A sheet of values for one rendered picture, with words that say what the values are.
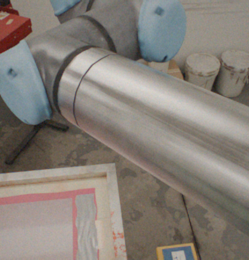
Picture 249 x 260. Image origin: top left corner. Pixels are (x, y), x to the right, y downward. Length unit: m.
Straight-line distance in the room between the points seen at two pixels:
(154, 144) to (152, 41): 0.16
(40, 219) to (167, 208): 1.27
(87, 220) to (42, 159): 1.50
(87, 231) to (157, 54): 0.86
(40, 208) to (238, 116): 1.06
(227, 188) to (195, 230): 2.04
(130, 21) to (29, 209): 0.97
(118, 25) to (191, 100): 0.16
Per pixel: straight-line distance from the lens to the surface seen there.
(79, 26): 0.32
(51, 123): 2.78
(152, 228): 2.19
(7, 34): 1.89
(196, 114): 0.19
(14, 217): 1.21
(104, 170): 1.21
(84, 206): 1.17
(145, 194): 2.31
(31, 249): 1.14
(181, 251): 1.09
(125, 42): 0.33
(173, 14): 0.36
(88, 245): 1.10
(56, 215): 1.17
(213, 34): 3.06
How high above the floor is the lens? 1.98
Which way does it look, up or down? 48 degrees down
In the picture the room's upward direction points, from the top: straight up
